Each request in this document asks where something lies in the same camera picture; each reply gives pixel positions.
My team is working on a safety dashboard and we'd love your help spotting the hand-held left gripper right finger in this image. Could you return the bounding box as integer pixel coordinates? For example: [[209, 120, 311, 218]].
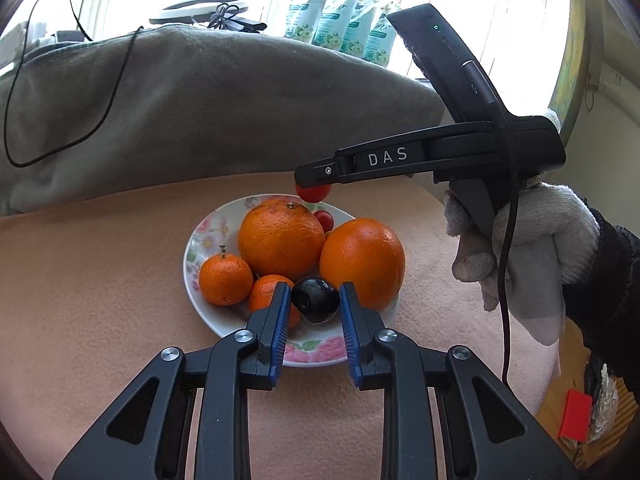
[[339, 282, 581, 480]]

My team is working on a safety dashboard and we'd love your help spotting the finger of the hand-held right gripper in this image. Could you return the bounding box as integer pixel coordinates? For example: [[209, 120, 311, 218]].
[[294, 121, 506, 187]]

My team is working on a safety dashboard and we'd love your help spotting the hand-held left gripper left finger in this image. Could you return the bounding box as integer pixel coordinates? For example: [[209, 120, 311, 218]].
[[52, 281, 292, 480]]

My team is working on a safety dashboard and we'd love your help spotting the dark orange tangerine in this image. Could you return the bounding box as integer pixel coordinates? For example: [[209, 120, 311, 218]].
[[248, 274, 303, 330]]

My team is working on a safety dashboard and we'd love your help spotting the dark round fruit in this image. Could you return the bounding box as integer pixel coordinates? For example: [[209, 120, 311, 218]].
[[291, 277, 341, 324]]

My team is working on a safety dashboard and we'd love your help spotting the tangerine with stem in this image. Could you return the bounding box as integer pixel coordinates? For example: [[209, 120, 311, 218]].
[[198, 245, 254, 307]]

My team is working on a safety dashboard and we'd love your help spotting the large smooth orange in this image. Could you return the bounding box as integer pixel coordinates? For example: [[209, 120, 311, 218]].
[[319, 218, 406, 311]]

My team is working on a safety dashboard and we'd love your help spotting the large bumpy orange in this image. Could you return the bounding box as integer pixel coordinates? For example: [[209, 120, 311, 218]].
[[237, 199, 327, 282]]

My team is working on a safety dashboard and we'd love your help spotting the floral ceramic plate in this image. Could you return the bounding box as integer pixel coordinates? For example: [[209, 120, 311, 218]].
[[182, 193, 401, 368]]

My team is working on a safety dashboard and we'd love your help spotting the person's right hand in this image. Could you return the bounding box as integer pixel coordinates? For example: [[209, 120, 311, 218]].
[[443, 180, 601, 347]]

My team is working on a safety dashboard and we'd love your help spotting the white air conditioner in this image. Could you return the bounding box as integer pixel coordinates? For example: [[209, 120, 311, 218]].
[[597, 62, 640, 106]]

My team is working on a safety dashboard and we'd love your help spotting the white framed window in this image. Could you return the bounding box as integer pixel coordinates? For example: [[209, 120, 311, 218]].
[[10, 0, 571, 86]]

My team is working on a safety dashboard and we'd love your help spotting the grey blanket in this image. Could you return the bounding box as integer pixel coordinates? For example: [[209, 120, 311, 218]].
[[0, 25, 446, 216]]

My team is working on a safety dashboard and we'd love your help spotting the pink blanket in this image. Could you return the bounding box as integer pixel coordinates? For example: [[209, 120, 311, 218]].
[[0, 170, 561, 480]]

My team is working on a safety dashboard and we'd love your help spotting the brown cardboard box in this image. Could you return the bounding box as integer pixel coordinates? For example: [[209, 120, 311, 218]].
[[542, 320, 631, 461]]

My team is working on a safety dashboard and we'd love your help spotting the red card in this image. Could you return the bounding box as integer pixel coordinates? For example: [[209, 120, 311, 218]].
[[557, 389, 593, 443]]

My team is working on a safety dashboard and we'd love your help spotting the clear bag of grains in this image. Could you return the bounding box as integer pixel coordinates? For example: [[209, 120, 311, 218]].
[[585, 362, 621, 443]]

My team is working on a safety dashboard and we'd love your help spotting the white power strip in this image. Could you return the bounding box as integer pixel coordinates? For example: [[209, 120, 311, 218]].
[[0, 20, 53, 68]]

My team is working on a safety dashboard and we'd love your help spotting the black gripper strap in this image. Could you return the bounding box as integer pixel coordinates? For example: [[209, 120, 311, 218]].
[[498, 120, 523, 386]]

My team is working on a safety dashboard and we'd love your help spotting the ring light with holder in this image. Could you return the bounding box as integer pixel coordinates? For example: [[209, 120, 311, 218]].
[[148, 0, 267, 35]]

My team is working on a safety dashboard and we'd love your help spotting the black cable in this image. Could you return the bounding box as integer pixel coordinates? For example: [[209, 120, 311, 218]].
[[2, 0, 143, 168]]

